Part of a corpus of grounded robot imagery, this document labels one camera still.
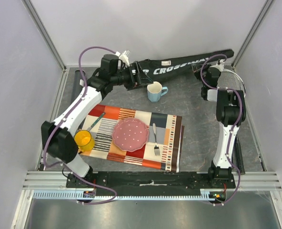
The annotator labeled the yellow mug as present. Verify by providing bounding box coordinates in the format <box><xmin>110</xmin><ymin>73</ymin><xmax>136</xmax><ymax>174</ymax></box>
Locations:
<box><xmin>74</xmin><ymin>130</ymin><xmax>95</xmax><ymax>152</ymax></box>

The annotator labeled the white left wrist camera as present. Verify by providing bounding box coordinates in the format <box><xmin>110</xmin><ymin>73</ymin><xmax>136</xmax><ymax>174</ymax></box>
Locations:
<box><xmin>115</xmin><ymin>50</ymin><xmax>130</xmax><ymax>66</ymax></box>

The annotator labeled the black shuttlecock tube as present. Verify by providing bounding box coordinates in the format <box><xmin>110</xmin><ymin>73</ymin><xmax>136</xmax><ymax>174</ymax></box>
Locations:
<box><xmin>70</xmin><ymin>70</ymin><xmax>85</xmax><ymax>103</ymax></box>

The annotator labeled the black Crossway racket bag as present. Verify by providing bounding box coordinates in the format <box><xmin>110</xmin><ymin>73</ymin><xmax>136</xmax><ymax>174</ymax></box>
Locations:
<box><xmin>130</xmin><ymin>49</ymin><xmax>234</xmax><ymax>83</ymax></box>

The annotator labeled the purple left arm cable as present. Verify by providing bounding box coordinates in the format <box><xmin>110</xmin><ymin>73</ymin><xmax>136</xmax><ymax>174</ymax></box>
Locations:
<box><xmin>41</xmin><ymin>46</ymin><xmax>119</xmax><ymax>206</ymax></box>

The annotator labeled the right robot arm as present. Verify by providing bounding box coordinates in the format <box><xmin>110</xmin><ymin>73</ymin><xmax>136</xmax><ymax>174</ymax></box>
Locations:
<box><xmin>191</xmin><ymin>64</ymin><xmax>246</xmax><ymax>188</ymax></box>

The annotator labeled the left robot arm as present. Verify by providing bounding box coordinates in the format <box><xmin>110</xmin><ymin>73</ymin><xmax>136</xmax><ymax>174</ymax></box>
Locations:
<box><xmin>41</xmin><ymin>54</ymin><xmax>152</xmax><ymax>187</ymax></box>

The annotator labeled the colourful patchwork placemat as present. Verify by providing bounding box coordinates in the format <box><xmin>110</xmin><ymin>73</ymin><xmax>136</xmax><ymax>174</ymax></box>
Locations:
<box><xmin>82</xmin><ymin>104</ymin><xmax>184</xmax><ymax>172</ymax></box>

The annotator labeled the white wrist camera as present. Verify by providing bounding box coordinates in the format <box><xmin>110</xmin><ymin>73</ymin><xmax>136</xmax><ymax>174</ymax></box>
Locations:
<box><xmin>215</xmin><ymin>59</ymin><xmax>225</xmax><ymax>72</ymax></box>
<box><xmin>115</xmin><ymin>50</ymin><xmax>130</xmax><ymax>66</ymax></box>

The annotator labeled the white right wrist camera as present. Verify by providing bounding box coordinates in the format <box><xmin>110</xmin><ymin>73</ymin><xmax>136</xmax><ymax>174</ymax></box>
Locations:
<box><xmin>215</xmin><ymin>59</ymin><xmax>225</xmax><ymax>72</ymax></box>

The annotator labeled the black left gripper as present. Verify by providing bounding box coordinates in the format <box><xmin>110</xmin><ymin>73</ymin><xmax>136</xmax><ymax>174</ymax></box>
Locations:
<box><xmin>111</xmin><ymin>62</ymin><xmax>154</xmax><ymax>92</ymax></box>

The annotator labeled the silver fork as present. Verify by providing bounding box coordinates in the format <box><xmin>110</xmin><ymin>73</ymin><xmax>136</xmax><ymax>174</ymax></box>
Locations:
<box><xmin>152</xmin><ymin>123</ymin><xmax>160</xmax><ymax>156</ymax></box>

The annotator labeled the blue ceramic mug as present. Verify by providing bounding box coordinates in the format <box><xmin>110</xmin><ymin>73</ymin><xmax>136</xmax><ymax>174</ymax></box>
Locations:
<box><xmin>147</xmin><ymin>82</ymin><xmax>168</xmax><ymax>103</ymax></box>

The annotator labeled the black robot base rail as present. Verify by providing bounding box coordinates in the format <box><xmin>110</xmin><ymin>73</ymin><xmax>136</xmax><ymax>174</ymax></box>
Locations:
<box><xmin>90</xmin><ymin>171</ymin><xmax>236</xmax><ymax>197</ymax></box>

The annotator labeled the teal handled knife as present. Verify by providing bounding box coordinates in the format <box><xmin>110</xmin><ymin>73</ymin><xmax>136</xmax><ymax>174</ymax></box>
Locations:
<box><xmin>87</xmin><ymin>112</ymin><xmax>106</xmax><ymax>132</ymax></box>

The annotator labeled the pink dotted plate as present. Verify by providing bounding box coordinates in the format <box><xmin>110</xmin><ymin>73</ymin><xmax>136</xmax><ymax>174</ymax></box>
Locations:
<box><xmin>112</xmin><ymin>118</ymin><xmax>149</xmax><ymax>152</ymax></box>

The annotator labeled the white badminton racket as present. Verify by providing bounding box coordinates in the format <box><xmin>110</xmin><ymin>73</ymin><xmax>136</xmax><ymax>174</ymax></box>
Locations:
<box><xmin>217</xmin><ymin>69</ymin><xmax>246</xmax><ymax>96</ymax></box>

